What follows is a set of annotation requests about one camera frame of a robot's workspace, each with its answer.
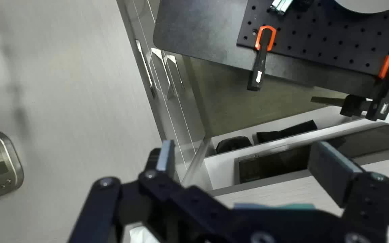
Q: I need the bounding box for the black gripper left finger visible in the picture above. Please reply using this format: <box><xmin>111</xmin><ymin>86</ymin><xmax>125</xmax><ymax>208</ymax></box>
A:
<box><xmin>145</xmin><ymin>139</ymin><xmax>179</xmax><ymax>181</ymax></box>

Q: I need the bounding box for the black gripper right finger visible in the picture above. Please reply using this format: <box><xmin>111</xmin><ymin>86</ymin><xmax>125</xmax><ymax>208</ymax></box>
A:
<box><xmin>308</xmin><ymin>140</ymin><xmax>389</xmax><ymax>221</ymax></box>

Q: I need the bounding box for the built-in microwave oven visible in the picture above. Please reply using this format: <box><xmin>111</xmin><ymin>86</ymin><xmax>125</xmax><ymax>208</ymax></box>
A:
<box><xmin>234</xmin><ymin>126</ymin><xmax>389</xmax><ymax>184</ymax></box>

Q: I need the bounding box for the black item on shelf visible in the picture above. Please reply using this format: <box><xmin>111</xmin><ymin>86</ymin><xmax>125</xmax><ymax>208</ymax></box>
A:
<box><xmin>254</xmin><ymin>119</ymin><xmax>318</xmax><ymax>146</ymax></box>

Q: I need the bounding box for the black workbench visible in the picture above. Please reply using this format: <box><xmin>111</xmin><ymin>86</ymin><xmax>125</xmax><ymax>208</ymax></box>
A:
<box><xmin>153</xmin><ymin>0</ymin><xmax>389</xmax><ymax>109</ymax></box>

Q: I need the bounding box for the black pegboard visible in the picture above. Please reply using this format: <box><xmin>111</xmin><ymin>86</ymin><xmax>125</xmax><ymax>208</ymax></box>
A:
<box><xmin>237</xmin><ymin>0</ymin><xmax>389</xmax><ymax>78</ymax></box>

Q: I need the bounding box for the white cabinet with handles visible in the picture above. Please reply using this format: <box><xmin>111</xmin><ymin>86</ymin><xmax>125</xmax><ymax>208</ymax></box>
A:
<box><xmin>118</xmin><ymin>0</ymin><xmax>214</xmax><ymax>181</ymax></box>

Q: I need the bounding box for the black clamp with orange handle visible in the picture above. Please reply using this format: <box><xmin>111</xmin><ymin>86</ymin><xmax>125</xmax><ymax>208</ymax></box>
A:
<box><xmin>341</xmin><ymin>53</ymin><xmax>389</xmax><ymax>122</ymax></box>
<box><xmin>248</xmin><ymin>24</ymin><xmax>280</xmax><ymax>93</ymax></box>

